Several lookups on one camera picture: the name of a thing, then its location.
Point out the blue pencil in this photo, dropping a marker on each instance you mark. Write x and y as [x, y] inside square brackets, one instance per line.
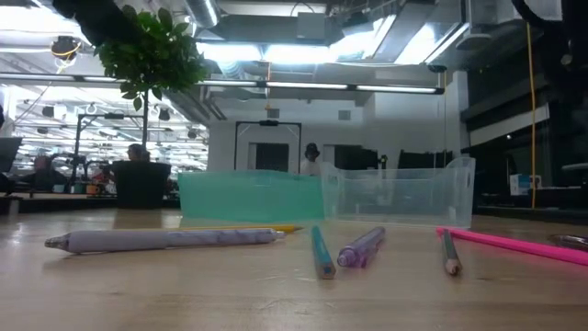
[322, 255]

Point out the lavender marbled pen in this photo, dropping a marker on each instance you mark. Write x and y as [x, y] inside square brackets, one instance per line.
[138, 240]

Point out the person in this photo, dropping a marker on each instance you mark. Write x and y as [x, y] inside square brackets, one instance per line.
[311, 163]
[135, 151]
[43, 174]

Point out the clear plastic bin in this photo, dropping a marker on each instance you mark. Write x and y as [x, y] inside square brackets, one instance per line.
[404, 197]

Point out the purple translucent pen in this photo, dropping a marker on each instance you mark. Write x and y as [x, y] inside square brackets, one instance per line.
[360, 250]

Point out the green translucent plastic bin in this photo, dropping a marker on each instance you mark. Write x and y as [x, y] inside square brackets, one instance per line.
[250, 195]

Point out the pink colored pencil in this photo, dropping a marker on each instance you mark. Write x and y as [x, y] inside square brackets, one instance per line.
[528, 247]

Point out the yellow pencil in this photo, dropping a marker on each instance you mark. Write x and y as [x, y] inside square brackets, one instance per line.
[275, 228]

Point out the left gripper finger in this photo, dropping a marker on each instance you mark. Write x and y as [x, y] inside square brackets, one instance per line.
[108, 25]

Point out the dark monitor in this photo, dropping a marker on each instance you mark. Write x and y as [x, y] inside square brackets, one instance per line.
[9, 154]

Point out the black colored pencil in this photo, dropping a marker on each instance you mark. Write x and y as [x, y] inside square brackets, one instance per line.
[450, 255]

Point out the white box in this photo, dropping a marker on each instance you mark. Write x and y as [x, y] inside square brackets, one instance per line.
[521, 184]

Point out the long ceiling light strip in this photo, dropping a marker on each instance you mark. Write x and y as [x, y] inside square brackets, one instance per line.
[321, 86]

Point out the green plant in black pot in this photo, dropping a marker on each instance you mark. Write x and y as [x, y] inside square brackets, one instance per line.
[140, 184]

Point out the black metal frame stand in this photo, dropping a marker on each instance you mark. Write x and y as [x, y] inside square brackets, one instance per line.
[267, 123]
[78, 147]

